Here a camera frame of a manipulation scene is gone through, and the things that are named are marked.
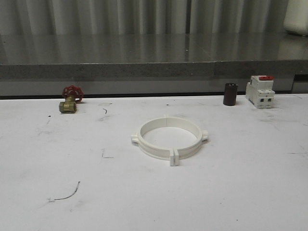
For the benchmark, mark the white half clamp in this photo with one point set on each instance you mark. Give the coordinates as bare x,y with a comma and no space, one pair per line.
149,146
183,151

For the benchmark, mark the dark brown cylinder coupling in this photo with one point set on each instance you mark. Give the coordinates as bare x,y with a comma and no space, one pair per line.
230,93

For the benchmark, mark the brass valve red handwheel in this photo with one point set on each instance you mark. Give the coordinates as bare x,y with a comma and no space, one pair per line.
72,95

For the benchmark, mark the grey stone counter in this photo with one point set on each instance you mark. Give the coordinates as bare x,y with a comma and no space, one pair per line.
95,57

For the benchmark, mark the white container on counter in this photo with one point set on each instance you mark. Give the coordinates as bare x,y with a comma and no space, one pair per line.
296,17

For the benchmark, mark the white circuit breaker red switch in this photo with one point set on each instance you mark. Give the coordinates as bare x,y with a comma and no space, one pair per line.
259,91

